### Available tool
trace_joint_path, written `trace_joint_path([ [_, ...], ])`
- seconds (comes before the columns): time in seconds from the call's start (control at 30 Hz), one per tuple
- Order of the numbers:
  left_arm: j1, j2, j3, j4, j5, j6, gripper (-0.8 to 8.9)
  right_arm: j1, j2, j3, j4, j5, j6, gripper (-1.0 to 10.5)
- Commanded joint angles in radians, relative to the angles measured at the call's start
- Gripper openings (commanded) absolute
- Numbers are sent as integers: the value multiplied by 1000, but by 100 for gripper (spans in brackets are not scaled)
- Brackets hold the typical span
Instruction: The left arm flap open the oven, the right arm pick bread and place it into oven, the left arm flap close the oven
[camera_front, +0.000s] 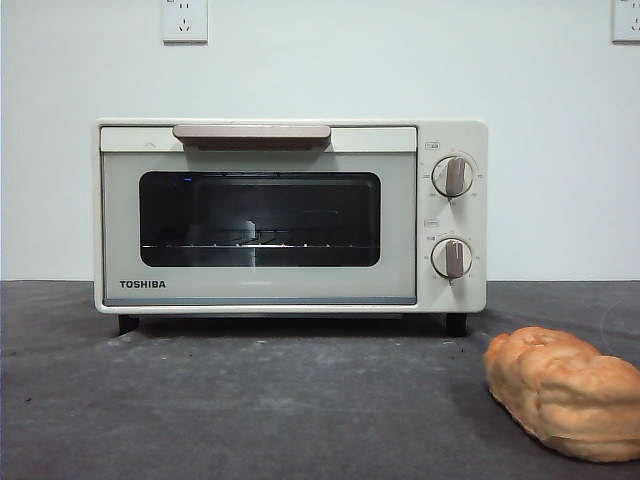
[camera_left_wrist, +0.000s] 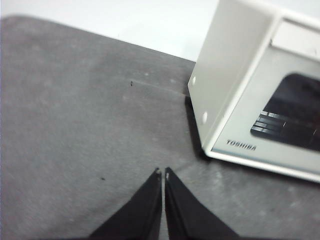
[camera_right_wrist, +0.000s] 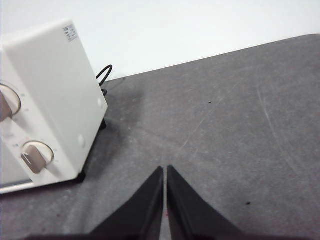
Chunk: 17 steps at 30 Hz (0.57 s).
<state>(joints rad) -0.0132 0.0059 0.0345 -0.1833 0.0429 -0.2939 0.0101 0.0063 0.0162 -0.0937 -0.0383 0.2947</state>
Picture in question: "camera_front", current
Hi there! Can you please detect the golden bread loaf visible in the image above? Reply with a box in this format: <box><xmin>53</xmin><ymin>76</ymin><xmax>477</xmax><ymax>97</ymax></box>
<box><xmin>482</xmin><ymin>326</ymin><xmax>640</xmax><ymax>464</ymax></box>

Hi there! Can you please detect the beige oven knob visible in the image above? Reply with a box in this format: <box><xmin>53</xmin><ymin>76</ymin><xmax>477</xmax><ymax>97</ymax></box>
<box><xmin>430</xmin><ymin>237</ymin><xmax>474</xmax><ymax>279</ymax></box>
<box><xmin>431</xmin><ymin>155</ymin><xmax>475</xmax><ymax>198</ymax></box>

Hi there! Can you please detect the metal wire oven rack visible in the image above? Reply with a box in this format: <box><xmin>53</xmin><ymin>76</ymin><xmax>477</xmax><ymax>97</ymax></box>
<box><xmin>141</xmin><ymin>227</ymin><xmax>369</xmax><ymax>250</ymax></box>

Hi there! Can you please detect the white wall socket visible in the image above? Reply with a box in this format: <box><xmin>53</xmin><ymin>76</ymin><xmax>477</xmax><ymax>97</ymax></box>
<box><xmin>161</xmin><ymin>0</ymin><xmax>209</xmax><ymax>44</ymax></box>
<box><xmin>612</xmin><ymin>0</ymin><xmax>640</xmax><ymax>44</ymax></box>

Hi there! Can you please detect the white Toshiba toaster oven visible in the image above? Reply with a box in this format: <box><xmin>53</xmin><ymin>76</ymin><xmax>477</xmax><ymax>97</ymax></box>
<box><xmin>93</xmin><ymin>118</ymin><xmax>489</xmax><ymax>337</ymax></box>

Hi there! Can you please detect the oven door with beige handle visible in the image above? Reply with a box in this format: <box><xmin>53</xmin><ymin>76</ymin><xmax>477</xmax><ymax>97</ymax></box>
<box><xmin>99</xmin><ymin>123</ymin><xmax>419</xmax><ymax>307</ymax></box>

